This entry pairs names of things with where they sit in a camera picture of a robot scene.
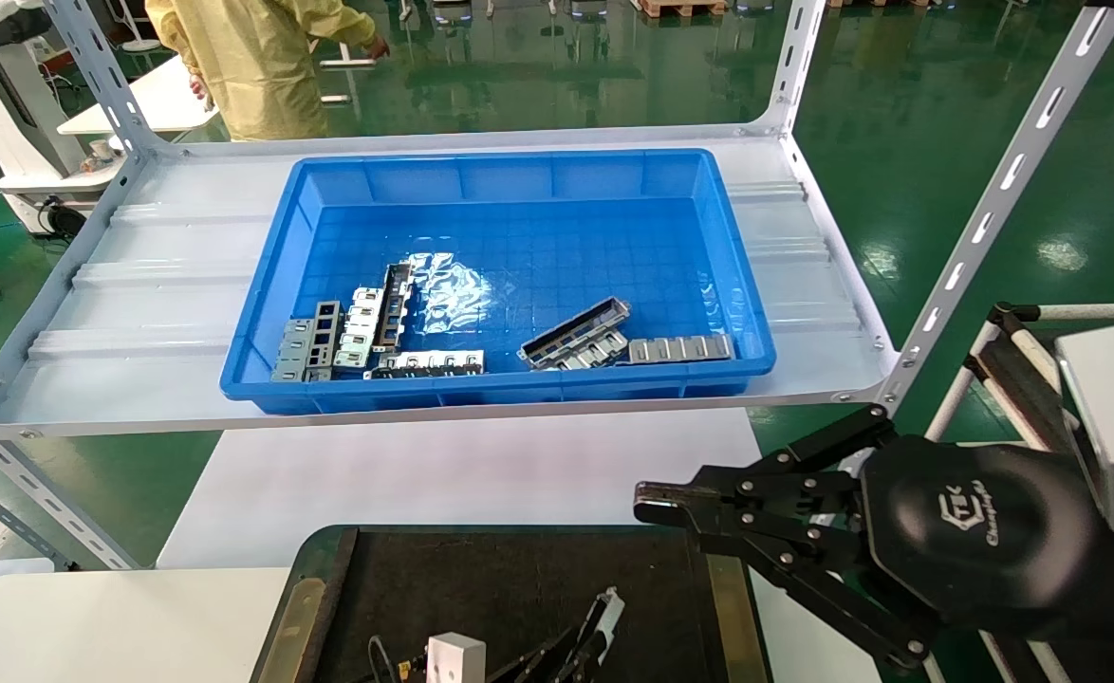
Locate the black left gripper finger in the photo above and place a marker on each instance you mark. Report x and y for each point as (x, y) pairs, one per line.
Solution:
(587, 664)
(538, 659)

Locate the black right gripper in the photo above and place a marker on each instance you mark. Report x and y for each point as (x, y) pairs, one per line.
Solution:
(974, 531)

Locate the silver metal bracket part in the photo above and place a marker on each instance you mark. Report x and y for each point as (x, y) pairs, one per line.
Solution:
(424, 359)
(612, 600)
(680, 349)
(362, 327)

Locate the black container with brass edges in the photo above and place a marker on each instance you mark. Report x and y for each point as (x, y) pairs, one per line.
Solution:
(519, 588)

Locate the angled dark metal part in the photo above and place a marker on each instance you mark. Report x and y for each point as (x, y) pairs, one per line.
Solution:
(595, 353)

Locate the large blue plastic bin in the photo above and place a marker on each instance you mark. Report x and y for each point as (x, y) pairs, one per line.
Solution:
(566, 247)

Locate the white metal shelf rack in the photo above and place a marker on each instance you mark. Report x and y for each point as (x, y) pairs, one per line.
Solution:
(158, 313)

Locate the wooden pallet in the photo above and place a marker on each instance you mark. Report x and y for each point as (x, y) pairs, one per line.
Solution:
(671, 8)

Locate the white background table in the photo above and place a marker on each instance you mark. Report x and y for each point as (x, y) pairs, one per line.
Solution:
(332, 98)

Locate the person in yellow coat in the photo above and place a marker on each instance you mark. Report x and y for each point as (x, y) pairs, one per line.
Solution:
(244, 66)

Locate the white side table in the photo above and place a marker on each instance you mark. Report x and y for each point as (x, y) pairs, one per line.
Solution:
(139, 104)

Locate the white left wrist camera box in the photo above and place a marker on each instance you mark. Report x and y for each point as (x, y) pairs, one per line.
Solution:
(457, 659)

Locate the white tubular frame cart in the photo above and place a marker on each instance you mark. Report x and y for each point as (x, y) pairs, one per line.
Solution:
(1022, 379)

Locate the grey metal bracket part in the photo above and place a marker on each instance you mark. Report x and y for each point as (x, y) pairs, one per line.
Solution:
(296, 356)

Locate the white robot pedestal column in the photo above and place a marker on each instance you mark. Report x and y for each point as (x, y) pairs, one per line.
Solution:
(7, 114)

